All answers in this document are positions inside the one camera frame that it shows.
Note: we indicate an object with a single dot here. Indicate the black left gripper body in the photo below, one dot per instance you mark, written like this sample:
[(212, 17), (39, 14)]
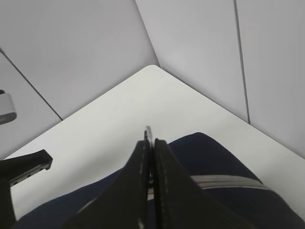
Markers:
[(7, 214)]

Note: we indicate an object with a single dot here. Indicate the navy insulated lunch bag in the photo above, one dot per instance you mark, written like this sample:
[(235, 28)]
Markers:
[(201, 156)]

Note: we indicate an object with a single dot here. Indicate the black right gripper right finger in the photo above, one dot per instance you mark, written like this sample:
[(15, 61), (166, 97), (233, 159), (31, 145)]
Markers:
[(180, 203)]

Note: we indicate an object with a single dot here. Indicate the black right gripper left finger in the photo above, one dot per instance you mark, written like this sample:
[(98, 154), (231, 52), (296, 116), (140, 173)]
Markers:
[(123, 204)]

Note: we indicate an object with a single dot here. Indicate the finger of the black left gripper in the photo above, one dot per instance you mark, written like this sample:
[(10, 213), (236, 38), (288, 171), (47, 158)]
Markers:
[(17, 169)]

